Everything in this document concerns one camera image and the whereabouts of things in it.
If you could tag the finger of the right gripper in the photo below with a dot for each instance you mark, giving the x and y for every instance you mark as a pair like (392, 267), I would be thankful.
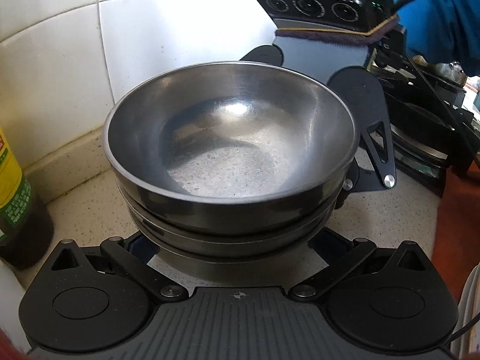
(272, 55)
(364, 96)

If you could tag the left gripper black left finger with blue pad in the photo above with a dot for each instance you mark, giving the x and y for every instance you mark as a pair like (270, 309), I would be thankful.
(88, 299)

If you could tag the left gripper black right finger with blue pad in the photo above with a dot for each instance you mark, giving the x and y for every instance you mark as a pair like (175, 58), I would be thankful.
(388, 300)

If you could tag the steel bowl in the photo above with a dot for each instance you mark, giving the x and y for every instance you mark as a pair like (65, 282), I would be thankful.
(251, 142)
(225, 228)
(233, 271)

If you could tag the white plate pink flowers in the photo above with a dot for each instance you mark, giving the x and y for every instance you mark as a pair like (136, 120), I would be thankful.
(466, 311)

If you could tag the blue sleeved forearm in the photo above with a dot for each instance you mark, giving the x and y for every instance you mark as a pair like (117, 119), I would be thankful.
(443, 31)

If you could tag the white round turntable tray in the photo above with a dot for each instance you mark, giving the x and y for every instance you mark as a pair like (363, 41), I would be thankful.
(11, 294)

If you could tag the red cloth mat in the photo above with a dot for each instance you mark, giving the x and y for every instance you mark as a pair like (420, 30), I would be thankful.
(456, 243)

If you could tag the yellow green label oil bottle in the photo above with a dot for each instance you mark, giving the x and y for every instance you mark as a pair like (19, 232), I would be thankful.
(26, 225)

